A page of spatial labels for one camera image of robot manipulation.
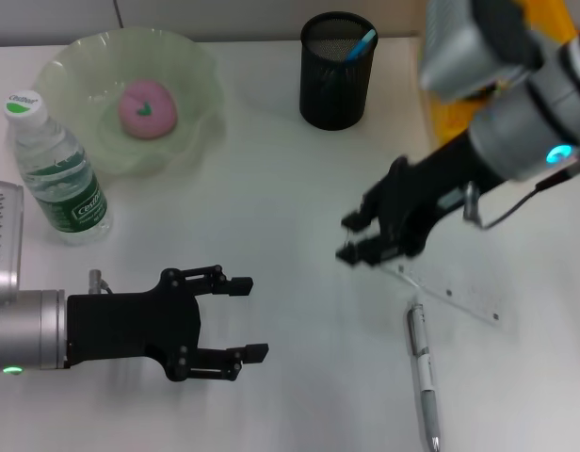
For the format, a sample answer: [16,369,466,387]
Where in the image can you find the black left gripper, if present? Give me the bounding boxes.
[66,264,271,382]

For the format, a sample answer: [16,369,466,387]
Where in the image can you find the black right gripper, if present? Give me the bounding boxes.
[335,134,508,268]

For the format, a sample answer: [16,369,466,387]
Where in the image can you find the transparent plastic ruler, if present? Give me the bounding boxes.
[379,261,503,327]

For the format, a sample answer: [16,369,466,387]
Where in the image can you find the silver white pen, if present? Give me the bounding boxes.
[406,294,444,452]

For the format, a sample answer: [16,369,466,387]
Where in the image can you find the blue capped scissors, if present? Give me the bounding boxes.
[344,27,379,63]

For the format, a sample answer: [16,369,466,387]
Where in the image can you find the pink toy peach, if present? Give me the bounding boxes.
[118,78,179,140]

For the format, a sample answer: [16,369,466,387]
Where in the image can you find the clear green-label water bottle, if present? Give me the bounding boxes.
[4,89,116,246]

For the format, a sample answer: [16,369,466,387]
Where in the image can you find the black mesh pen holder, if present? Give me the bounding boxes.
[298,11,379,132]

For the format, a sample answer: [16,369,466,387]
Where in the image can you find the green wavy glass fruit plate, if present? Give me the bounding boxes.
[38,30,224,179]

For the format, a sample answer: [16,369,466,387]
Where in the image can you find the yellow plastic bin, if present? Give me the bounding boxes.
[428,0,580,147]

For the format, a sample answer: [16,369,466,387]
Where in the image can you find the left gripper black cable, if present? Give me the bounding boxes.
[87,268,113,296]

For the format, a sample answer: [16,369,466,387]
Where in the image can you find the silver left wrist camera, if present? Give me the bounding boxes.
[0,178,25,307]

